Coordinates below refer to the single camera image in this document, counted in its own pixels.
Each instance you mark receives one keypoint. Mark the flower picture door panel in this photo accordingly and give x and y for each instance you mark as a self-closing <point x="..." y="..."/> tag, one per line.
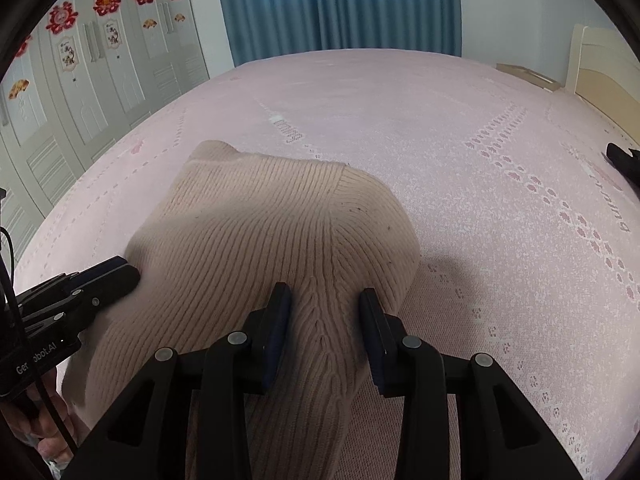
<point x="114" y="34"/>
<point x="68" y="55"/>

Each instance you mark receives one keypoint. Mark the person's left hand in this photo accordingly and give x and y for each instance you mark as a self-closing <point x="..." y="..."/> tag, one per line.
<point x="47" y="432"/>

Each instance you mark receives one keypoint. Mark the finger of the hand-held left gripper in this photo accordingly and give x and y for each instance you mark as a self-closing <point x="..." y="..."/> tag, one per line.
<point x="107" y="263"/>
<point x="117" y="282"/>

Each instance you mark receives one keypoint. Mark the beige wooden headboard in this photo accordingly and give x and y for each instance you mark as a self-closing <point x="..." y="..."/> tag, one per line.
<point x="600" y="60"/>

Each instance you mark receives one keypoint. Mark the beige knit sweater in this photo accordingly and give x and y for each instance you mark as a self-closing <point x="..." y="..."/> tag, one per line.
<point x="250" y="220"/>

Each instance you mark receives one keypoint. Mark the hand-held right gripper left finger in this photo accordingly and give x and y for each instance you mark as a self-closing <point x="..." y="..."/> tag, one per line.
<point x="277" y="330"/>

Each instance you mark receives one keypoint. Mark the pink patterned bed sheet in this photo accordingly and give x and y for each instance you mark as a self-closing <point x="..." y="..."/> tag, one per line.
<point x="450" y="135"/>

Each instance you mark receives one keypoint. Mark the blue curtain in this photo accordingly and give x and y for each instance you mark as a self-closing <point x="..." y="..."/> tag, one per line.
<point x="325" y="5"/>

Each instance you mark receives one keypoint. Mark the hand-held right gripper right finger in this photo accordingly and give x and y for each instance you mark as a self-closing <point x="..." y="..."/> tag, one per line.
<point x="372" y="340"/>

